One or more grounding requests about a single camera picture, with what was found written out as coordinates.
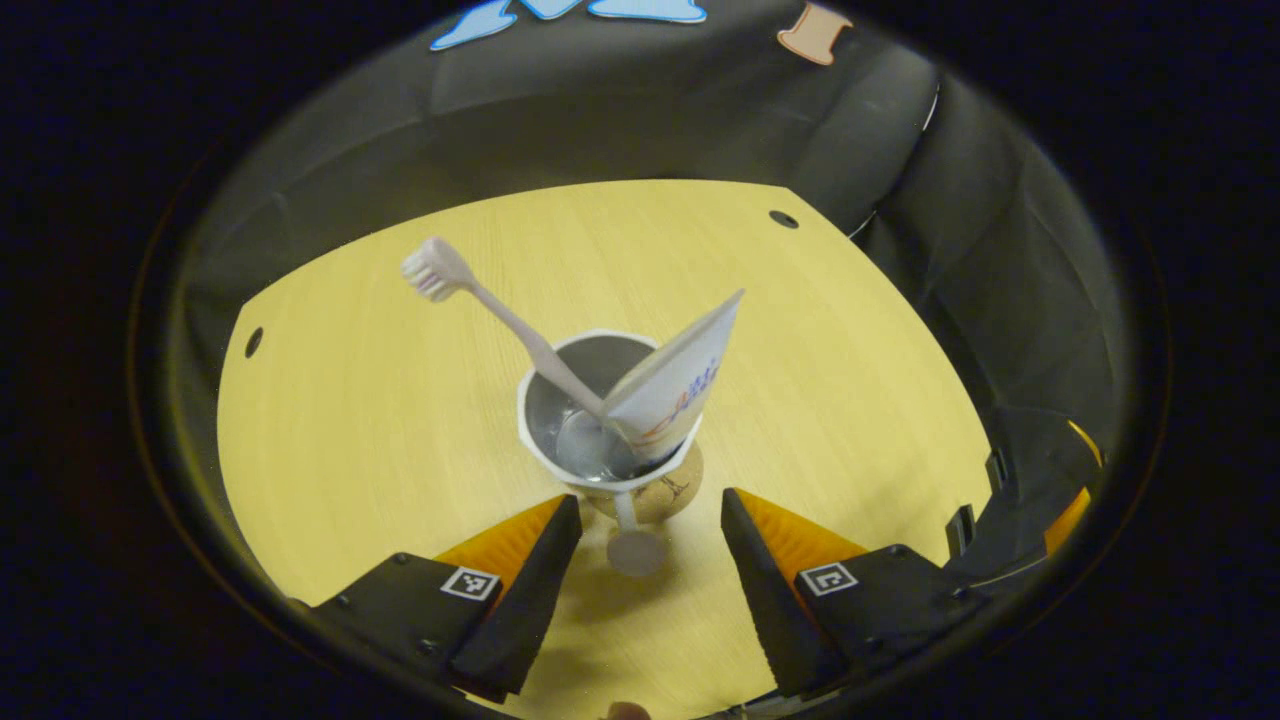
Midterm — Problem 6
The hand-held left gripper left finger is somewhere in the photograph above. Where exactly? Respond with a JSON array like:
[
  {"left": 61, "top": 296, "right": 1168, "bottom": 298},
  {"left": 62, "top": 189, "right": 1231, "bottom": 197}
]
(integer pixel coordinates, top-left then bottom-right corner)
[{"left": 300, "top": 493, "right": 584, "bottom": 701}]

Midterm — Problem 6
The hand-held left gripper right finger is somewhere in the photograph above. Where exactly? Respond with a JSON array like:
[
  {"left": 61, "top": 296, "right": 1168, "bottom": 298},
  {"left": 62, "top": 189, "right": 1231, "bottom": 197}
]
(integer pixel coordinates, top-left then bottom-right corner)
[{"left": 720, "top": 487, "right": 986, "bottom": 698}]

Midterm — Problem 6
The round cork coaster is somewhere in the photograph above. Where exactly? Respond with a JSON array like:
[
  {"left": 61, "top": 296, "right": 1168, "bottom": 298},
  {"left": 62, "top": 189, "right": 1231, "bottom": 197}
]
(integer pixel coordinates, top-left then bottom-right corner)
[{"left": 585, "top": 445, "right": 704, "bottom": 525}]

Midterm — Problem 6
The white cup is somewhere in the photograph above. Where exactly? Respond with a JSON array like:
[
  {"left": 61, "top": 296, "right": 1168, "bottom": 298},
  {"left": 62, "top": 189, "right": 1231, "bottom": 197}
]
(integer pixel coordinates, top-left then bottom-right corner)
[{"left": 516, "top": 329, "right": 704, "bottom": 579}]

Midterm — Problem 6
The white toothpaste tube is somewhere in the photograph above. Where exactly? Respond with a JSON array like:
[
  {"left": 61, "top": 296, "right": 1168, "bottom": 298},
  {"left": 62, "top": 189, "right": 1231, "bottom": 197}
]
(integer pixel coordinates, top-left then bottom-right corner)
[{"left": 600, "top": 289, "right": 746, "bottom": 463}]

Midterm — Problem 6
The pink toothbrush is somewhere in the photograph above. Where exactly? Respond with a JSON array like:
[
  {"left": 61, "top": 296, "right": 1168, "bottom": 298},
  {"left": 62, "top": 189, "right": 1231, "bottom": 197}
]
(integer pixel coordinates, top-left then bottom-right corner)
[{"left": 400, "top": 237, "right": 641, "bottom": 451}]

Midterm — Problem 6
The black backdrop cloth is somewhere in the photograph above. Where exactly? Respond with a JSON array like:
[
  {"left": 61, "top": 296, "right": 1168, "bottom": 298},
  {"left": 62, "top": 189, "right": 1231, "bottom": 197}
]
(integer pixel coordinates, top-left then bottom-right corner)
[{"left": 170, "top": 0, "right": 1126, "bottom": 601}]

